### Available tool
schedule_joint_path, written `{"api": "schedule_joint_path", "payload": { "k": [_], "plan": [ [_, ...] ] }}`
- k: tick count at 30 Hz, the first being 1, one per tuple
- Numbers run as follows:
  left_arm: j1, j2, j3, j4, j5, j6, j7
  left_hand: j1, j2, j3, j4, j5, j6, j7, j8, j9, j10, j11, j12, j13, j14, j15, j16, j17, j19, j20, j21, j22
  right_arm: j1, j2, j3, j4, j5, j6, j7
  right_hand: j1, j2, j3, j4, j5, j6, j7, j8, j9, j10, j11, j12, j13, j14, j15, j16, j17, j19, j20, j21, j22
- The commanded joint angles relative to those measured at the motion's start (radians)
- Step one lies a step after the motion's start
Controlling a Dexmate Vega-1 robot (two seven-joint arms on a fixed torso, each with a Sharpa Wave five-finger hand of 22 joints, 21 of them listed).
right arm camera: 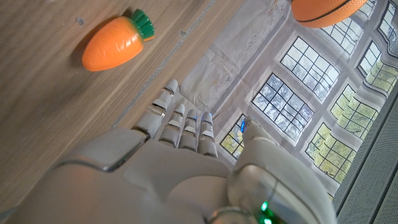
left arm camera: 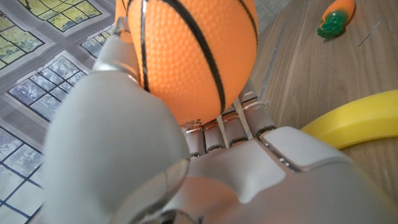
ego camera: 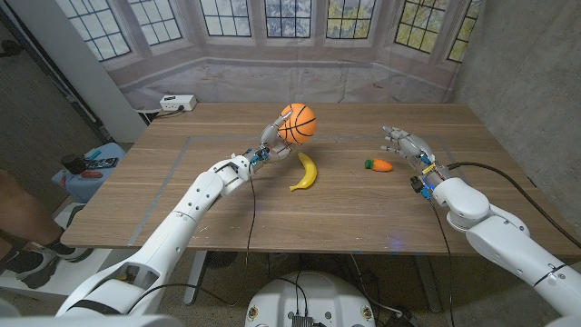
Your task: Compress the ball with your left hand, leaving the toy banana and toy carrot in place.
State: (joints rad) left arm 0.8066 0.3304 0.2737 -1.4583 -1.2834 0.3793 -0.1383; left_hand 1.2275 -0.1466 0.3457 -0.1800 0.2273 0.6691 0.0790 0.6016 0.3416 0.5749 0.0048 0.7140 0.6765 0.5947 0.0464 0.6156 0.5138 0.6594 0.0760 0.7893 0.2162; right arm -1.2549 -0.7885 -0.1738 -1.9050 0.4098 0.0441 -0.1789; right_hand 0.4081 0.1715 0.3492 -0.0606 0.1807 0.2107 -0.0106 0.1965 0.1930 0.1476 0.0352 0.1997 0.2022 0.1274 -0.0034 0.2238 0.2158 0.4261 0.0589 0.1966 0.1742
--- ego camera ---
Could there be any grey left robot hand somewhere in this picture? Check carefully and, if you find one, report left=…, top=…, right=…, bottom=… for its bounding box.
left=247, top=111, right=300, bottom=173

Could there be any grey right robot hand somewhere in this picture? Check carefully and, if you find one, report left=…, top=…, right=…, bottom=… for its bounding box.
left=379, top=125, right=450, bottom=192

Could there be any orange toy basketball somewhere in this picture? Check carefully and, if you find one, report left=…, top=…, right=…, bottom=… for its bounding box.
left=278, top=103, right=318, bottom=145

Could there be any orange toy carrot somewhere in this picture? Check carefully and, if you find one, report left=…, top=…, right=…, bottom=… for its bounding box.
left=364, top=158, right=394, bottom=173

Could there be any yellow toy banana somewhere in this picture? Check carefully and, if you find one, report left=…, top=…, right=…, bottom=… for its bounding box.
left=290, top=152, right=319, bottom=193

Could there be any printed window backdrop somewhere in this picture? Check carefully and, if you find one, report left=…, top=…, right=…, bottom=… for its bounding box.
left=54, top=0, right=487, bottom=111

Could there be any white power strip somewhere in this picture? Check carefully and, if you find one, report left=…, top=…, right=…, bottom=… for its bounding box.
left=159, top=94, right=198, bottom=113

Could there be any black ribbed round object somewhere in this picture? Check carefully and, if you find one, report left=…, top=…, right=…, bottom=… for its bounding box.
left=206, top=251, right=238, bottom=270

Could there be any grey table leg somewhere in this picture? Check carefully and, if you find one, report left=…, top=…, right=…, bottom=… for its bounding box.
left=415, top=255, right=442, bottom=313
left=182, top=251, right=209, bottom=306

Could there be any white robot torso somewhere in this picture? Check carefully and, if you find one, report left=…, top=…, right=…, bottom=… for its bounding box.
left=244, top=271, right=377, bottom=327

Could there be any blue storage box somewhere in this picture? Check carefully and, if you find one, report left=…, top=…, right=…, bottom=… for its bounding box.
left=51, top=142, right=127, bottom=204

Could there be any black cup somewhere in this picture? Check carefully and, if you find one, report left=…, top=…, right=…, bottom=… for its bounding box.
left=60, top=153, right=87, bottom=175

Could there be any white low platform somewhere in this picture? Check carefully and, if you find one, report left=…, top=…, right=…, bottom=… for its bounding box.
left=0, top=203, right=151, bottom=305

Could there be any person's bare leg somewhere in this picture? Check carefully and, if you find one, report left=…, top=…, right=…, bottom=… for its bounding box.
left=0, top=170, right=64, bottom=260

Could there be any black and grey shoe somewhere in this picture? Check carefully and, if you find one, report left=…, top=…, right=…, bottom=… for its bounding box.
left=0, top=244, right=92, bottom=290

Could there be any thin black left wrist cable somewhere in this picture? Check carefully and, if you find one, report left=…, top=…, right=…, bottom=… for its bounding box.
left=126, top=174, right=258, bottom=314

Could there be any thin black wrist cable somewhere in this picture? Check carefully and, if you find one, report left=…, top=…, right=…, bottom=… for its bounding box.
left=428, top=199, right=455, bottom=327
left=126, top=174, right=258, bottom=314

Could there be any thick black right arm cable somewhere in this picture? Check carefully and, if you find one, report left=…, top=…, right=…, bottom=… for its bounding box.
left=447, top=161, right=581, bottom=250

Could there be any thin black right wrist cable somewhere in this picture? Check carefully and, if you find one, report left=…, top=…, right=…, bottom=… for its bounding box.
left=428, top=199, right=455, bottom=327

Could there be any white floor cable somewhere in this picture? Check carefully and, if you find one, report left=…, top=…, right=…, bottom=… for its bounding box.
left=349, top=253, right=403, bottom=317

